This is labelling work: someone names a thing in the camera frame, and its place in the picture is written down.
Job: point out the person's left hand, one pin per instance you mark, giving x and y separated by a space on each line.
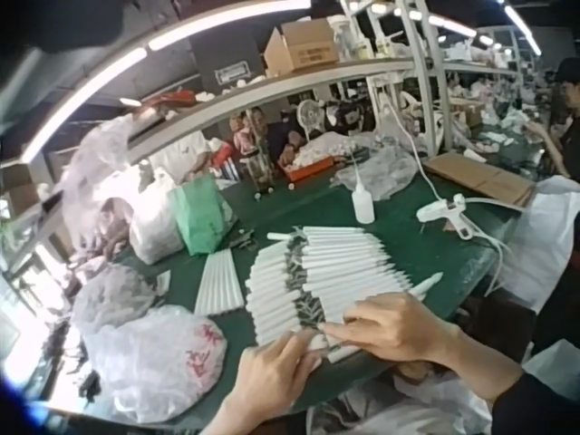
267 380

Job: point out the person's right hand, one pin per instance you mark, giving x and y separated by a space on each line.
403 328

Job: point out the single white plastic tube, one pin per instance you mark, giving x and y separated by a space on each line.
341 356

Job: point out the large row of white tubes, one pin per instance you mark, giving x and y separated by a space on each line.
344 267

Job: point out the small bunch of plain sticks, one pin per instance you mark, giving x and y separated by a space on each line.
216 281

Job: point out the clear bag with red print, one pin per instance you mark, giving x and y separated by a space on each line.
149 362

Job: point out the white glue gun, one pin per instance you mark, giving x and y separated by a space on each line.
441 212

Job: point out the white squeeze bottle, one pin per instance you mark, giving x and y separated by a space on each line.
363 204

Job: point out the clear plastic bag of parts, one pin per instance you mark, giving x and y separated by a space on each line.
385 167

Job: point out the large white sack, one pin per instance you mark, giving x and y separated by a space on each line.
548 235

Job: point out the flat brown cardboard sheet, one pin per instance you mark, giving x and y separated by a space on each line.
485 176

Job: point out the clear crumpled plastic bag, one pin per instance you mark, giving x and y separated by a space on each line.
113 294

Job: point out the small white cap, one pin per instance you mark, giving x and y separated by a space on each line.
292 186

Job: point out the green plastic bag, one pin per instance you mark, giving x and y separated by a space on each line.
199 213

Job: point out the orange tray of white parts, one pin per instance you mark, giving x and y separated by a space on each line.
312 168

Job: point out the white filled plastic bag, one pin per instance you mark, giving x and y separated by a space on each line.
151 226

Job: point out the clear plastic stand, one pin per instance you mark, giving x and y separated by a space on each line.
262 170

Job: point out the small white desk fan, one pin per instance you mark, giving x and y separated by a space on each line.
310 114

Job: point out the long shelf with boxes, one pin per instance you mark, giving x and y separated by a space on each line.
272 88

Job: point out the pinkish clear plastic bag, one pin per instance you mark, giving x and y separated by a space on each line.
99 158

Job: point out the long white light tube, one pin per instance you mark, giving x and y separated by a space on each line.
86 97
222 22

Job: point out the white metal frame post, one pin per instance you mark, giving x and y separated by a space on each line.
426 77

